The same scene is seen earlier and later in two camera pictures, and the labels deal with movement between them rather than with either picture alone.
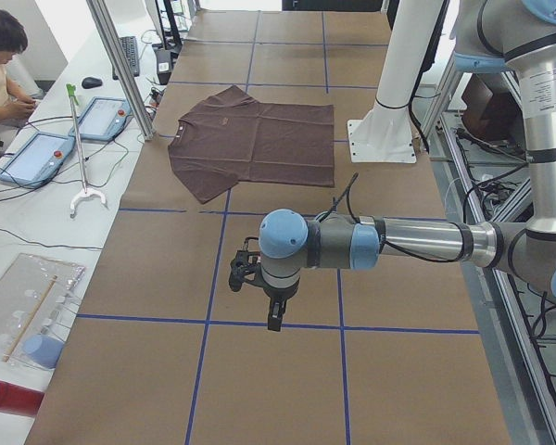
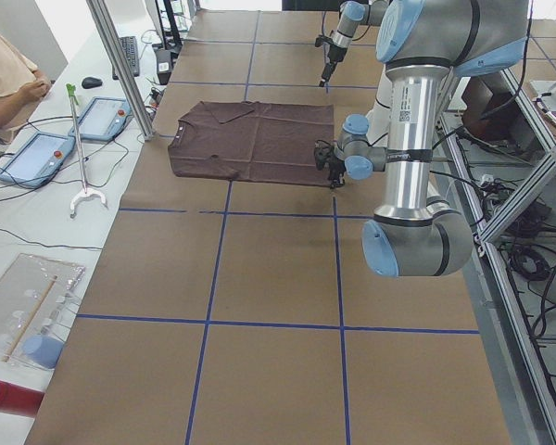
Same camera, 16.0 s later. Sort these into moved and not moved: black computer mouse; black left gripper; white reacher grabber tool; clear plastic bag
Moved: black left gripper
Not moved: clear plastic bag; black computer mouse; white reacher grabber tool
